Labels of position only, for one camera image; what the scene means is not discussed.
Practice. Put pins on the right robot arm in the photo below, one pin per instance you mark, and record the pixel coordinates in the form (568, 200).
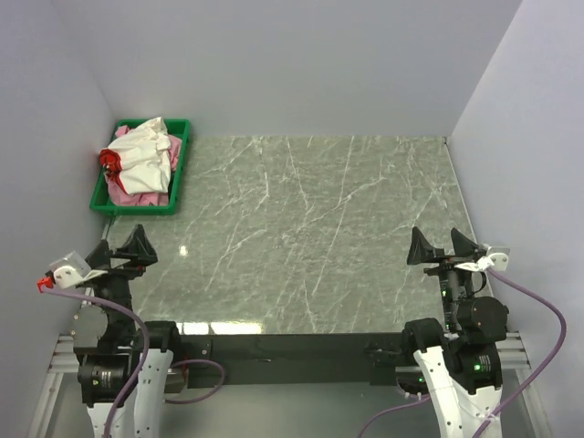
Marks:
(458, 358)

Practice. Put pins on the black base beam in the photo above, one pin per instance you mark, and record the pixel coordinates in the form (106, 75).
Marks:
(253, 359)

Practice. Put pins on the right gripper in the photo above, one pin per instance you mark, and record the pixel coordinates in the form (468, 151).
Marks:
(420, 248)

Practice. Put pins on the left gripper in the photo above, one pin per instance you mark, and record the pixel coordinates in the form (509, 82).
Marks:
(137, 249)

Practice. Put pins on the aluminium rail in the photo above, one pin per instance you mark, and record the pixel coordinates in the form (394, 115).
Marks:
(511, 351)

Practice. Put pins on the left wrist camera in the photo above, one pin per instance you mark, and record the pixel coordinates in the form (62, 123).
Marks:
(69, 271)

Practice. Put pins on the pink t-shirt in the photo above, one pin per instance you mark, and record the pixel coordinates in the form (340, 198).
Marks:
(120, 198)

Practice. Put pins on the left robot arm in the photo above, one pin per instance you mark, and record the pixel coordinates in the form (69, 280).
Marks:
(123, 365)

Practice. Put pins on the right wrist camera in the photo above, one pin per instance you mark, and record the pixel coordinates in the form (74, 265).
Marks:
(495, 258)

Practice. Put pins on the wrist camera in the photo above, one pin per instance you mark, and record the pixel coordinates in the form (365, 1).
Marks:
(495, 258)
(69, 271)

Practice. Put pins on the white t-shirt with red print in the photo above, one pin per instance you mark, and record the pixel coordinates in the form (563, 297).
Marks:
(139, 161)

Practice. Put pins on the green plastic bin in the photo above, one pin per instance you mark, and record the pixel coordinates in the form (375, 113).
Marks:
(100, 201)

